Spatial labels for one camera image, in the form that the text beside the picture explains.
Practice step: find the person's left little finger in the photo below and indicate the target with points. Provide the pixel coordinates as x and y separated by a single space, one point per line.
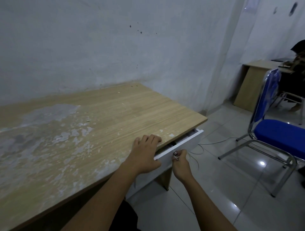
137 142

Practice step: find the person's left forearm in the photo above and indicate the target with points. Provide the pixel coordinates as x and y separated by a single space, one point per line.
102 200

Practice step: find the white desk drawer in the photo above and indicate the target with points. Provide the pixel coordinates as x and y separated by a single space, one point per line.
166 166

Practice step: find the small metal drawer key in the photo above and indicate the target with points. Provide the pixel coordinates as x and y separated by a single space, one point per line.
175 155

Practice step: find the metal frame chair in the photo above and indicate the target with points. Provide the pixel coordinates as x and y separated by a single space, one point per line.
286 96

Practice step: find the person's black shorts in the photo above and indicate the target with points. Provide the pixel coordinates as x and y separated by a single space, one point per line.
127 217

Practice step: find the person's left hand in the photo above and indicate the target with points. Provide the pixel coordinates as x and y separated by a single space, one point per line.
141 158

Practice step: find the person's right forearm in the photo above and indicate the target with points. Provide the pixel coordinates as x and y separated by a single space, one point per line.
207 204

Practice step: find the person's right hand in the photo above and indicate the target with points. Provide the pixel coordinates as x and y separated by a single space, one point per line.
182 167

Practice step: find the person's left thumb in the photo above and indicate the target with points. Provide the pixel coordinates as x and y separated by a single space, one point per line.
157 163

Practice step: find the blue padded metal chair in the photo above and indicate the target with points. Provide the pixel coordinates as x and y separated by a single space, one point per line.
278 135

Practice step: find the worn wooden desk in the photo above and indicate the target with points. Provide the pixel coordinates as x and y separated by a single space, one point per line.
95 119

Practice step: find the person's left middle finger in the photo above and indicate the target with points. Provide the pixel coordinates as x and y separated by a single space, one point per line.
153 138

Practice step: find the person's right thumb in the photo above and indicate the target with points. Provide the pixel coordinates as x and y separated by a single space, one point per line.
175 163

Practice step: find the light wooden desk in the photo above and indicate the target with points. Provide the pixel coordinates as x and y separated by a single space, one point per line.
249 83

